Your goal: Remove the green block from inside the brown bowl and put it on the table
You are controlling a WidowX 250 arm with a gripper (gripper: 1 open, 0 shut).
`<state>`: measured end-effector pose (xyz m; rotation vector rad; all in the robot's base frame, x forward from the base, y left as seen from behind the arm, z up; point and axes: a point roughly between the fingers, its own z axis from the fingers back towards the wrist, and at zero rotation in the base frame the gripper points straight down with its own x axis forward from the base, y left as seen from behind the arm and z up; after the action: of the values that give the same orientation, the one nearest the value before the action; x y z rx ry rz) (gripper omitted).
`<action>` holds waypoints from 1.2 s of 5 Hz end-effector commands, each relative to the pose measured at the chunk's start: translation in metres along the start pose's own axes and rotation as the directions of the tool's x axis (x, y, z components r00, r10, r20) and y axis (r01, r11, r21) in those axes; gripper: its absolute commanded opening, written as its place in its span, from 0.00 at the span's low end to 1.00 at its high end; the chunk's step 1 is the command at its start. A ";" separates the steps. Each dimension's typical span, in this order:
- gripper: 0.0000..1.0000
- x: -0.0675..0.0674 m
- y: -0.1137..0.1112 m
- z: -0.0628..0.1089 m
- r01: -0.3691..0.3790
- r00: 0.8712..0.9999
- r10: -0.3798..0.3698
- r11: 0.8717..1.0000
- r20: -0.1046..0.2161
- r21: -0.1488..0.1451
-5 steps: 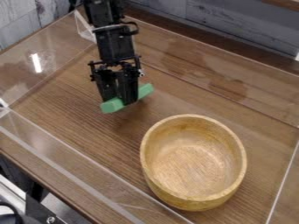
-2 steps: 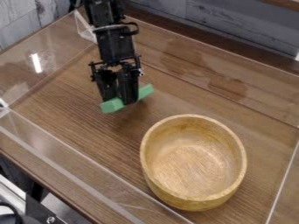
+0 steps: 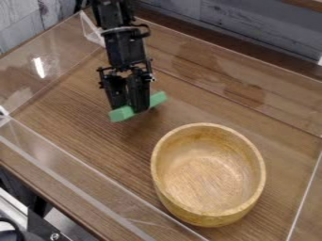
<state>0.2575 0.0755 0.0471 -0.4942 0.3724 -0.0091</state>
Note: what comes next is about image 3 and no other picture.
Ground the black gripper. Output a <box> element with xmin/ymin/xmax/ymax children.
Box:
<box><xmin>96</xmin><ymin>25</ymin><xmax>153</xmax><ymax>113</ymax></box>

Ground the green rectangular block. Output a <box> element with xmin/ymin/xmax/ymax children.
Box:
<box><xmin>108</xmin><ymin>91</ymin><xmax>167</xmax><ymax>122</ymax></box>

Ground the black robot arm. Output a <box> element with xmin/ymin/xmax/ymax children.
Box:
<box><xmin>87</xmin><ymin>0</ymin><xmax>153</xmax><ymax>113</ymax></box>

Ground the brown wooden bowl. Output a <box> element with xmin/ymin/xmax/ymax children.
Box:
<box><xmin>151</xmin><ymin>122</ymin><xmax>267</xmax><ymax>228</ymax></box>

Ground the clear acrylic corner bracket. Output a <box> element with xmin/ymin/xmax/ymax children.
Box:
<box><xmin>79</xmin><ymin>11</ymin><xmax>104</xmax><ymax>46</ymax></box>

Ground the clear acrylic front wall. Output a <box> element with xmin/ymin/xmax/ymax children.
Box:
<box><xmin>0</xmin><ymin>117</ymin><xmax>208</xmax><ymax>241</ymax></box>

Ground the black metal frame bracket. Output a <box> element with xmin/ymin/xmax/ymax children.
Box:
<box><xmin>26</xmin><ymin>209</ymin><xmax>73</xmax><ymax>241</ymax></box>

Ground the black cable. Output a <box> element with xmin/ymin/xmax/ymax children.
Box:
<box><xmin>0</xmin><ymin>217</ymin><xmax>24</xmax><ymax>241</ymax></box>

